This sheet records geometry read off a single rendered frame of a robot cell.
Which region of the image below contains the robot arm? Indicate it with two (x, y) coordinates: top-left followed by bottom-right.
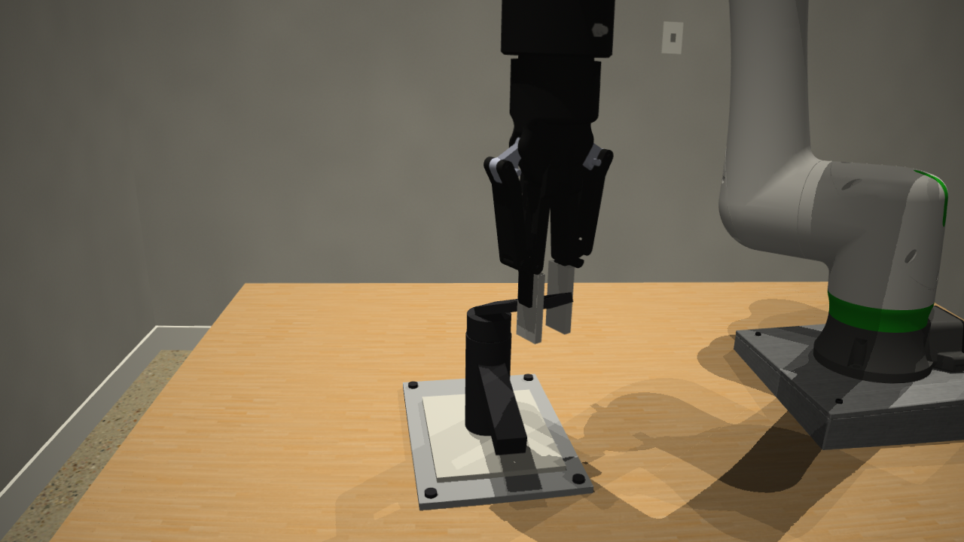
(501, 0), (964, 383)

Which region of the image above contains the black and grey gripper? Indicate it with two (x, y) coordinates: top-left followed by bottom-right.
(484, 59), (614, 344)

